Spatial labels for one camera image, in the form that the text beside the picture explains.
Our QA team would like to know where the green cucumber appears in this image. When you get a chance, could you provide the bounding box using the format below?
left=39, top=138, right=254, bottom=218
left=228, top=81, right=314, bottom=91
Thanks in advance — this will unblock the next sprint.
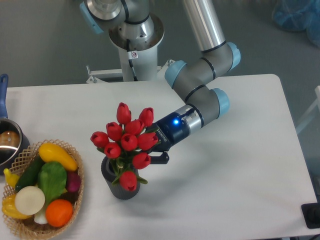
left=15, top=155, right=45, bottom=192

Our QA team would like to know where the yellow bell pepper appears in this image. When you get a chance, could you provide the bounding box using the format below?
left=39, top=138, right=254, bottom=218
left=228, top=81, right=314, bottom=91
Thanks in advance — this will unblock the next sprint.
left=2, top=194, right=32, bottom=220

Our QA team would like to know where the black device at table edge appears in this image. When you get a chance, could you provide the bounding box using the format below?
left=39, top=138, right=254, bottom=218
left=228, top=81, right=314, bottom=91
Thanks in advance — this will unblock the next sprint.
left=301, top=202, right=320, bottom=229

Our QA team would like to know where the black dark-blue gripper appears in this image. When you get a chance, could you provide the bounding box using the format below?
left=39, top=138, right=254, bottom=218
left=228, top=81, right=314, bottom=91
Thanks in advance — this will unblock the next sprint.
left=146, top=112, right=191, bottom=165

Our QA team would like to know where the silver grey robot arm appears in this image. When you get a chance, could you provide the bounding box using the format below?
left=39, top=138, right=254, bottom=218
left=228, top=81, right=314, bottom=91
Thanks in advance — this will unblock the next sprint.
left=79, top=0, right=241, bottom=164

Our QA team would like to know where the yellow squash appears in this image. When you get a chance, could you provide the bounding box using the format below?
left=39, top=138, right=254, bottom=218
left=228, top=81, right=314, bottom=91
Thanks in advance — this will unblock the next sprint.
left=38, top=142, right=78, bottom=172

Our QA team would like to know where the dark grey ribbed vase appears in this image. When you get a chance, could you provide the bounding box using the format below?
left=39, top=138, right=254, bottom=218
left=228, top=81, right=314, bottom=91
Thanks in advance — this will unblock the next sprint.
left=101, top=157, right=141, bottom=200

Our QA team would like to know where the green lettuce leaf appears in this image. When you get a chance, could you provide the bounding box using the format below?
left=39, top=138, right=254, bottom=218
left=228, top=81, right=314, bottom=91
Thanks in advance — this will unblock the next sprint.
left=37, top=161, right=67, bottom=207

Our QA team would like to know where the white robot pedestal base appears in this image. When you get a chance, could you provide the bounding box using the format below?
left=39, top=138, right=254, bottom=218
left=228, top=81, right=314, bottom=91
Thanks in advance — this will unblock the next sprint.
left=86, top=42, right=175, bottom=84

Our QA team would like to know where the purple red onion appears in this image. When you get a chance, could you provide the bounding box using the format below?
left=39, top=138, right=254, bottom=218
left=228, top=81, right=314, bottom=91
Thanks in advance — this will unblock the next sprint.
left=65, top=171, right=82, bottom=193

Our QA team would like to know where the orange fruit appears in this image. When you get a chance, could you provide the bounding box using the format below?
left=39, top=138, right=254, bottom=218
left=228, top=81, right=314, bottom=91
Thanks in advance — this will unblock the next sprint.
left=45, top=199, right=73, bottom=227

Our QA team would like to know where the dark saucepan blue handle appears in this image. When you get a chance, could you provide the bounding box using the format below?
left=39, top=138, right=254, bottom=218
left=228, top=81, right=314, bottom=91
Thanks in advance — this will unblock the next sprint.
left=0, top=73, right=30, bottom=176

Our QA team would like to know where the blue plastic bag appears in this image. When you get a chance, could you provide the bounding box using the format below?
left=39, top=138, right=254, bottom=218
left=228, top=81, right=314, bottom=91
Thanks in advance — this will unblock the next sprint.
left=272, top=0, right=320, bottom=47

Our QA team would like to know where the white round radish slice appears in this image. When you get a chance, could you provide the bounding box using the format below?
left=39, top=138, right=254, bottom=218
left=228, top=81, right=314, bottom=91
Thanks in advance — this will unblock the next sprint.
left=14, top=186, right=45, bottom=216

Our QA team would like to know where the red tulip bouquet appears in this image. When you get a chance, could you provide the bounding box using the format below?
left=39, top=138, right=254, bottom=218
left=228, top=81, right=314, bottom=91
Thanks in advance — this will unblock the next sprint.
left=90, top=102, right=159, bottom=192

